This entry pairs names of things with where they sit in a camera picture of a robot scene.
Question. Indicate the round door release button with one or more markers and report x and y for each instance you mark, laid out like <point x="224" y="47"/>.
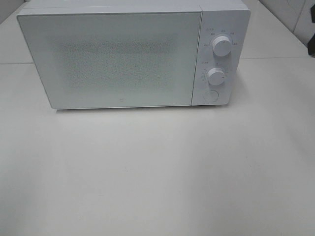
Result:
<point x="211" y="96"/>

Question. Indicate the white microwave oven body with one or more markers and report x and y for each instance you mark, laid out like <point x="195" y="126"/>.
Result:
<point x="218" y="17"/>

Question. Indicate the white timer knob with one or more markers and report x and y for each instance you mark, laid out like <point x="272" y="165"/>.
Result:
<point x="215" y="76"/>

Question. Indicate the white microwave door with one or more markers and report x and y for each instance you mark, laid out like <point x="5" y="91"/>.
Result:
<point x="114" y="60"/>

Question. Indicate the upper white power knob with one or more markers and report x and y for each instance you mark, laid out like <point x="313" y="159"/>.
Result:
<point x="222" y="46"/>

